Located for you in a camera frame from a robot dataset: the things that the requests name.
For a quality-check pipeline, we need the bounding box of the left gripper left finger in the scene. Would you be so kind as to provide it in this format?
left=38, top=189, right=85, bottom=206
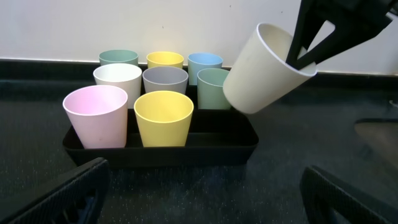
left=0, top=157, right=111, bottom=224

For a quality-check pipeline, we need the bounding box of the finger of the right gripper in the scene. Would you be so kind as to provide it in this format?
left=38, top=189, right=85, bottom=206
left=285, top=8, right=326, bottom=67
left=295, top=19, right=392, bottom=70

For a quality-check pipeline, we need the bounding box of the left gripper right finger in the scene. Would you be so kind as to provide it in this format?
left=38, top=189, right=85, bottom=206
left=300, top=166, right=398, bottom=224

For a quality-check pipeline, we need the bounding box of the white cup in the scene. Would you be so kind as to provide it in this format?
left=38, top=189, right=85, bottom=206
left=93, top=63, right=143, bottom=110
left=223, top=22, right=318, bottom=115

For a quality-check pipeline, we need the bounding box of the pink cup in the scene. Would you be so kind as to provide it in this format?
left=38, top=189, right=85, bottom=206
left=62, top=85, right=129, bottom=149

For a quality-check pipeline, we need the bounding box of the yellow cup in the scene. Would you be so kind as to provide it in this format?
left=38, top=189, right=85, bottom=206
left=146, top=51, right=185, bottom=69
left=133, top=90, right=195, bottom=147

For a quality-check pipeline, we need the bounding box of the blue cup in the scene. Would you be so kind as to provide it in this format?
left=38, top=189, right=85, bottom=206
left=187, top=52, right=224, bottom=86

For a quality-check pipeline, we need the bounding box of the green cup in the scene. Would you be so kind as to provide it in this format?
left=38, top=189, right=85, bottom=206
left=98, top=49, right=139, bottom=67
left=197, top=68, right=233, bottom=110

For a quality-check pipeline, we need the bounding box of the black tray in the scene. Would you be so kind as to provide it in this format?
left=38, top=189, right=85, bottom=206
left=62, top=63, right=259, bottom=169

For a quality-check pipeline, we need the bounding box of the grey cup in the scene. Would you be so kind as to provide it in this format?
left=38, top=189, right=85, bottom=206
left=142, top=65, right=189, bottom=95

